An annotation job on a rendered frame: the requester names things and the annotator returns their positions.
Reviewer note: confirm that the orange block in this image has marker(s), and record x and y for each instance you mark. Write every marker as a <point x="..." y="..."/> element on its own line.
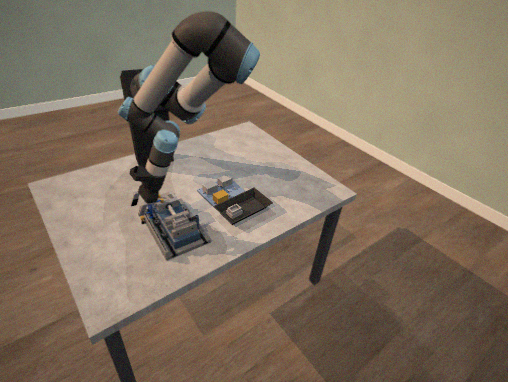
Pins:
<point x="220" y="196"/>

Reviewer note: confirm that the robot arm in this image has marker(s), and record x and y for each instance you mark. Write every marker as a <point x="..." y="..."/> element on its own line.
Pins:
<point x="231" y="57"/>

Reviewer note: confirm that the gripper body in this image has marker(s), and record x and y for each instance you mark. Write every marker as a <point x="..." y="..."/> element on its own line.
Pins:
<point x="152" y="180"/>

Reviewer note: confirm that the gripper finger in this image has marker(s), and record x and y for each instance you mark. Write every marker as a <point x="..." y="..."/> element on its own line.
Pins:
<point x="143" y="208"/>
<point x="135" y="198"/>

